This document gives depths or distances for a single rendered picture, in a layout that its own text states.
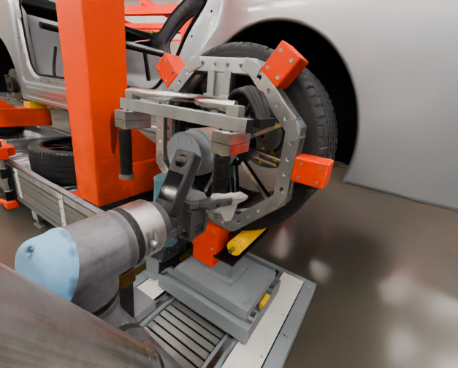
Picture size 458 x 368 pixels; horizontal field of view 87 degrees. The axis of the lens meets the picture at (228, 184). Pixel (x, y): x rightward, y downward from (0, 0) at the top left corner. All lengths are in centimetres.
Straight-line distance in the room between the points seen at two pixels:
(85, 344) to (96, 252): 15
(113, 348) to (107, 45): 98
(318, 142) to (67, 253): 64
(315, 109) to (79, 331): 69
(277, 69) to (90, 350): 65
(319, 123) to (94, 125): 79
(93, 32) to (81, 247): 84
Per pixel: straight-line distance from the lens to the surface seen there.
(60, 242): 33
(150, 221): 38
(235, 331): 115
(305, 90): 76
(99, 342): 22
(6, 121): 299
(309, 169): 68
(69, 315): 20
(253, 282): 121
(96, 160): 108
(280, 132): 120
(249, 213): 79
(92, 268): 34
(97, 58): 106
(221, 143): 52
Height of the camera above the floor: 103
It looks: 21 degrees down
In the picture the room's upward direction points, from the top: 7 degrees clockwise
